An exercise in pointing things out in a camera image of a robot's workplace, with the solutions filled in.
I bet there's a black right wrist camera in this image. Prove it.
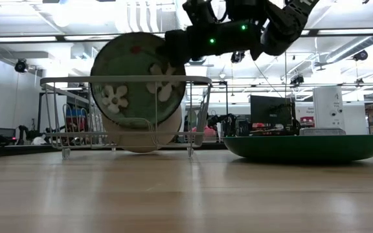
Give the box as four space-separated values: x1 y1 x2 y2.
183 0 226 25

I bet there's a black ceiling spotlight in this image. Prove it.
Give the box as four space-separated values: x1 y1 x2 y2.
14 58 28 74
231 50 246 64
352 50 368 62
289 74 305 87

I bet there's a green floral plate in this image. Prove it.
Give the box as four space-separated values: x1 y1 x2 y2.
90 31 187 130

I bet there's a white box device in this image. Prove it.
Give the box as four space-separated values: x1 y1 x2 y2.
312 85 346 129

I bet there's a beige plate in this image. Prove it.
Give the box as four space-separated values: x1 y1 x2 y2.
101 105 183 154

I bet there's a black aluminium table frame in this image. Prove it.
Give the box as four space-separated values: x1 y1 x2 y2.
0 142 373 159

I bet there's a large green plate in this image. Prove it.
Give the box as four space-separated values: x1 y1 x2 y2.
222 134 373 164

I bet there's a black computer monitor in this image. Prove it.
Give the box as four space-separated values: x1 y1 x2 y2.
250 94 297 132

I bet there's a person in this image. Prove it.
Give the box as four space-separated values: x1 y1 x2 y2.
191 126 217 139

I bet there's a white wire dish rack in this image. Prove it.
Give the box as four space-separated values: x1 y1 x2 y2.
40 75 212 159

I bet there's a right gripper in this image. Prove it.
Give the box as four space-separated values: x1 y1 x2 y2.
159 21 264 67

